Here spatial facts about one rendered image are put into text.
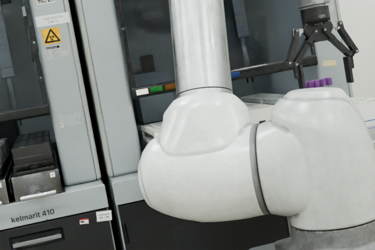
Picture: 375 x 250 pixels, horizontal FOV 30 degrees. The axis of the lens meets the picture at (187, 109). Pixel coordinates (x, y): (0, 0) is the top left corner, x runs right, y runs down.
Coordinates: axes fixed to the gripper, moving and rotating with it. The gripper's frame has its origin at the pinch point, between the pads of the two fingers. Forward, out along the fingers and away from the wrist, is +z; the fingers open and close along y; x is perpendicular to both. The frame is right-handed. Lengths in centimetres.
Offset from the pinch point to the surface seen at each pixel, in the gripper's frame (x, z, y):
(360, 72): 150, 10, 82
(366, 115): -18.3, 8.2, 1.0
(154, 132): 24, 7, -44
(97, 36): 40, -24, -54
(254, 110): 34.4, 6.9, -10.4
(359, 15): 150, -18, 87
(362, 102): -18.3, 5.0, 0.5
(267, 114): 34.4, 8.9, -6.5
